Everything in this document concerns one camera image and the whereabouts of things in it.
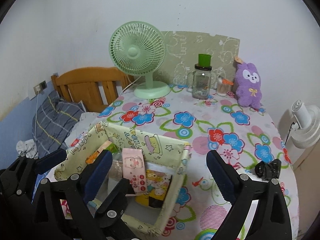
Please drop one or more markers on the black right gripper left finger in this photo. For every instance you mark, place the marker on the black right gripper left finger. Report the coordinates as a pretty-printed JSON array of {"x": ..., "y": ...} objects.
[{"x": 61, "y": 207}]

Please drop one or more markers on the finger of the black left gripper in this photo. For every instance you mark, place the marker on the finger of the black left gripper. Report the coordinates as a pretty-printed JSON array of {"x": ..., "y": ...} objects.
[
  {"x": 110, "y": 212},
  {"x": 18, "y": 215}
]

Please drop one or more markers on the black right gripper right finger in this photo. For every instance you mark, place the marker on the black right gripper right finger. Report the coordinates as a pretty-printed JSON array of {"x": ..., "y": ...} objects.
[{"x": 271, "y": 219}]

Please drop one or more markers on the pink baby tissue pack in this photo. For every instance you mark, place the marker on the pink baby tissue pack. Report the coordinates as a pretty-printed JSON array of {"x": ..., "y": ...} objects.
[{"x": 134, "y": 169}]

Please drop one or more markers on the yellow bear cartoon pack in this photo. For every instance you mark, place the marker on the yellow bear cartoon pack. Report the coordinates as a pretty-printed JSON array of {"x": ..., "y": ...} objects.
[{"x": 157, "y": 187}]

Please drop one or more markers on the green orange tissue pack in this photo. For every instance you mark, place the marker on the green orange tissue pack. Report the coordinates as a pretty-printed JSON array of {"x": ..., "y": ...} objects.
[{"x": 107, "y": 145}]

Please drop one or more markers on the black plastic bag bundle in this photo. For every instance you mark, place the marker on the black plastic bag bundle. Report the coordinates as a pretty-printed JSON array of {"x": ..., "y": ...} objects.
[{"x": 268, "y": 171}]

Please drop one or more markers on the crumpled white cloth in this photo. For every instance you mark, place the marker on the crumpled white cloth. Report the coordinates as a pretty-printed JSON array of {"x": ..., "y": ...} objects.
[{"x": 27, "y": 148}]

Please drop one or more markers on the floral tablecloth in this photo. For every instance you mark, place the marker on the floral tablecloth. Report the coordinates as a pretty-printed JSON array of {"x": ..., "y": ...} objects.
[{"x": 175, "y": 133}]

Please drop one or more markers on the grey plaid pillow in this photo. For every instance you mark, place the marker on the grey plaid pillow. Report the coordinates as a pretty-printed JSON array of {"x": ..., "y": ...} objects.
[{"x": 53, "y": 122}]

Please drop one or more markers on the yellow cartoon fabric storage box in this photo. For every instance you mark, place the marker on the yellow cartoon fabric storage box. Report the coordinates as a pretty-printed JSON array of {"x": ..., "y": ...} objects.
[{"x": 146, "y": 148}]

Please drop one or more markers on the white standing fan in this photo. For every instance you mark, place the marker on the white standing fan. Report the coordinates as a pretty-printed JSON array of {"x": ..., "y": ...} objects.
[{"x": 305, "y": 130}]

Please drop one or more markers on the purple plush bunny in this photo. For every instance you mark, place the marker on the purple plush bunny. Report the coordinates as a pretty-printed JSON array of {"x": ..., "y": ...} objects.
[{"x": 248, "y": 83}]

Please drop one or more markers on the small toothpick jar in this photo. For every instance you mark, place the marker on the small toothpick jar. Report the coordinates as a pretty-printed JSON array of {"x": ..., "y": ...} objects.
[{"x": 223, "y": 86}]

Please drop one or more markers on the glass mason jar mug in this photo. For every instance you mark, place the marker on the glass mason jar mug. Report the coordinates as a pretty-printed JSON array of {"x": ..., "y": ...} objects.
[{"x": 199, "y": 80}]

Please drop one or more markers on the green desk fan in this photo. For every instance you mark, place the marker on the green desk fan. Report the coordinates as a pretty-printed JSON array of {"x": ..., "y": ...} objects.
[{"x": 138, "y": 49}]

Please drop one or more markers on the wall power outlet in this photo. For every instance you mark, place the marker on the wall power outlet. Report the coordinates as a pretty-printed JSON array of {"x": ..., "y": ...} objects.
[{"x": 40, "y": 87}]

